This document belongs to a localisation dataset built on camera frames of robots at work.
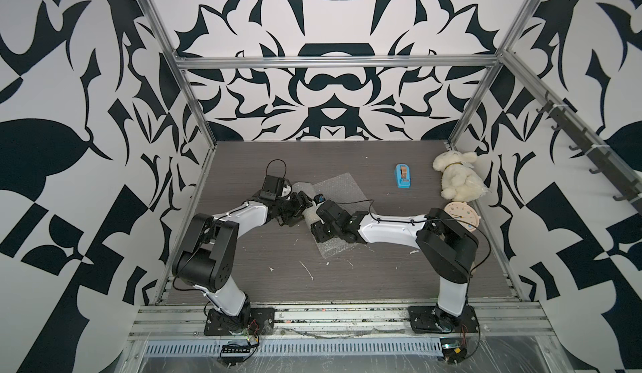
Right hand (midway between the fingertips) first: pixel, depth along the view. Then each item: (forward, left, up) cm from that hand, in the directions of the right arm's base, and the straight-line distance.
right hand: (316, 223), depth 91 cm
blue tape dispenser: (+21, -36, -1) cm, 42 cm away
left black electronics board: (-37, +23, -6) cm, 44 cm away
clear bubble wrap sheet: (+17, -11, -4) cm, 20 cm away
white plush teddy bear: (+14, -54, +6) cm, 56 cm away
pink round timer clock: (+4, -55, -2) cm, 55 cm away
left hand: (+6, +2, +4) cm, 7 cm away
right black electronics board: (-37, -38, -5) cm, 53 cm away
